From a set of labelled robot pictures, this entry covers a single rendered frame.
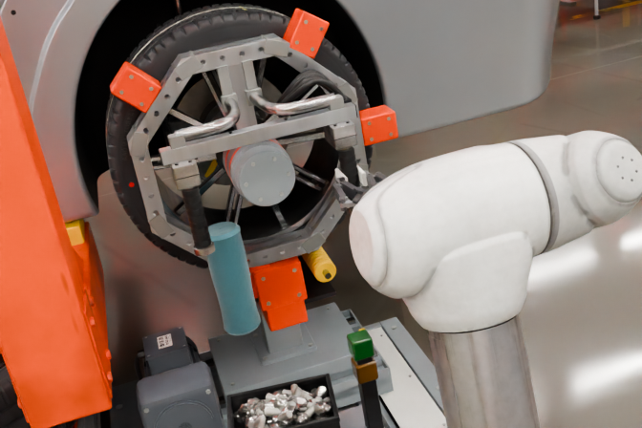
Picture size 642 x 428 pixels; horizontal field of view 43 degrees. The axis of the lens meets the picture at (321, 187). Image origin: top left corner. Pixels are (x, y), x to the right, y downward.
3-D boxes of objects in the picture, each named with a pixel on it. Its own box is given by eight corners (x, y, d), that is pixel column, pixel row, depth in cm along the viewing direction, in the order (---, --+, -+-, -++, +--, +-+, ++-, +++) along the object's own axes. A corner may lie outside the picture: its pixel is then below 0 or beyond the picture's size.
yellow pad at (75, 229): (84, 224, 219) (79, 206, 217) (85, 243, 206) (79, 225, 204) (32, 237, 216) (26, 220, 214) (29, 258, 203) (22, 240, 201)
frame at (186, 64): (371, 224, 212) (337, 17, 192) (379, 234, 206) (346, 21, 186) (164, 281, 201) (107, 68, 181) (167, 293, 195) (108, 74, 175)
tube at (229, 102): (238, 109, 186) (228, 64, 182) (254, 130, 169) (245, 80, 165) (162, 126, 183) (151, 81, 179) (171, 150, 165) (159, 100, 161)
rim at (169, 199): (353, 87, 225) (192, -3, 206) (382, 106, 204) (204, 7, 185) (267, 242, 233) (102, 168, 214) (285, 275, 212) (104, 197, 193)
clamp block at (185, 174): (196, 172, 174) (190, 149, 172) (202, 185, 166) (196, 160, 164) (173, 178, 173) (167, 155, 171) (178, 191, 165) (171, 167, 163)
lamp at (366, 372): (373, 368, 154) (369, 350, 153) (379, 379, 150) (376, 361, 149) (353, 374, 153) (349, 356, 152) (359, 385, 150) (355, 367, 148)
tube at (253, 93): (320, 89, 190) (312, 45, 186) (345, 108, 173) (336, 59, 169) (247, 106, 187) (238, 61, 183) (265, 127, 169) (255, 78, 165)
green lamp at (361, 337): (369, 346, 152) (365, 328, 151) (375, 356, 149) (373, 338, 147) (349, 352, 152) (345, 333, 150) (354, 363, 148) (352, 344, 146)
